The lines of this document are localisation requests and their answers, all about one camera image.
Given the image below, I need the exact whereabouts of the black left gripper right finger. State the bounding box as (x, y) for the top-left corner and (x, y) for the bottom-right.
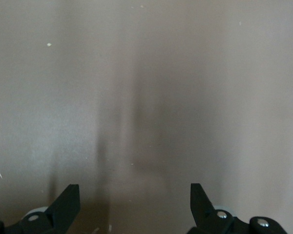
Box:
(187, 183), (289, 234)

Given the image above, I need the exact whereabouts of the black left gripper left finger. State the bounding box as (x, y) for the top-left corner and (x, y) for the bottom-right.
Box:
(0, 184), (81, 234)

